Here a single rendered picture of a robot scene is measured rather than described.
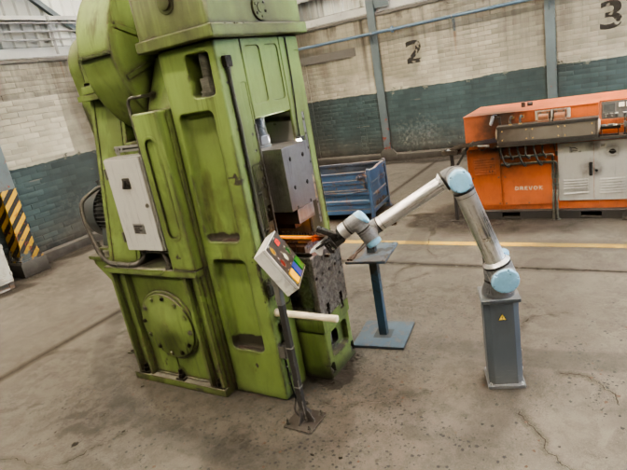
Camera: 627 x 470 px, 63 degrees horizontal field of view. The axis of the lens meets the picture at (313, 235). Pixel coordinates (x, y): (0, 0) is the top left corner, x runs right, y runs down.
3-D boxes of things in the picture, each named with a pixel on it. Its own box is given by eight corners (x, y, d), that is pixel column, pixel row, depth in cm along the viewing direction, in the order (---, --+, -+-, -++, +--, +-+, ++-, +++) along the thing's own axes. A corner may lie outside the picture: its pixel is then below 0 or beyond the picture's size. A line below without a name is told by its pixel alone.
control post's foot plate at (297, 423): (328, 413, 322) (326, 400, 320) (311, 435, 305) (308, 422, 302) (299, 407, 334) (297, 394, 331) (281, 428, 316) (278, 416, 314)
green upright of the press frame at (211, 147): (307, 379, 363) (238, 36, 296) (287, 401, 342) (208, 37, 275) (257, 369, 386) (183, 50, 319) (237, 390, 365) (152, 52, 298)
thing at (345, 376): (382, 352, 379) (382, 352, 378) (347, 399, 332) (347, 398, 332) (335, 346, 399) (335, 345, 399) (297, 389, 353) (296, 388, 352)
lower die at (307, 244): (320, 245, 350) (318, 233, 347) (306, 256, 334) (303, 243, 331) (271, 244, 372) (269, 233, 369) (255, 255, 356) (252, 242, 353)
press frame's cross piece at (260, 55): (290, 109, 343) (277, 34, 329) (255, 119, 310) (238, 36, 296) (240, 117, 366) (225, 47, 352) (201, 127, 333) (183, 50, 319)
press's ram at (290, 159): (322, 195, 351) (313, 137, 340) (293, 212, 321) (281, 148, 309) (272, 197, 373) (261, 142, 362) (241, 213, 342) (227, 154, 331)
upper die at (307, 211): (315, 214, 343) (313, 200, 341) (299, 224, 327) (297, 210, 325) (265, 214, 365) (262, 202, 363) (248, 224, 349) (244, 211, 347)
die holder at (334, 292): (348, 296, 371) (338, 238, 358) (322, 321, 341) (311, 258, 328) (284, 291, 401) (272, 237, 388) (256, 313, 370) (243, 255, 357)
